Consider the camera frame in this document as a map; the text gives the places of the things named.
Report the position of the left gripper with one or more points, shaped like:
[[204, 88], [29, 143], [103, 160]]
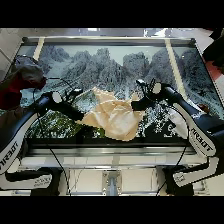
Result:
[[74, 113]]

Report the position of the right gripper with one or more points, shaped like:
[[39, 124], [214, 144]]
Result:
[[140, 104]]

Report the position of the cream shirt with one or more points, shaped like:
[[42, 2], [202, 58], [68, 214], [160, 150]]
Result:
[[115, 120]]

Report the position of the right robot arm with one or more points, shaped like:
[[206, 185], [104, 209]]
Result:
[[200, 130]]

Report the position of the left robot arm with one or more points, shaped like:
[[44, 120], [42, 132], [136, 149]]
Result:
[[13, 133]]

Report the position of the grey garment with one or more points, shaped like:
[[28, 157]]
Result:
[[30, 68]]

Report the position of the red garment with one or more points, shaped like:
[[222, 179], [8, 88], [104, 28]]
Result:
[[13, 91]]

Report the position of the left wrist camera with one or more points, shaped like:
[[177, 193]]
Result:
[[77, 90]]

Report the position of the silver frame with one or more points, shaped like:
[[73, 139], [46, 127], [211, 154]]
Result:
[[111, 151]]

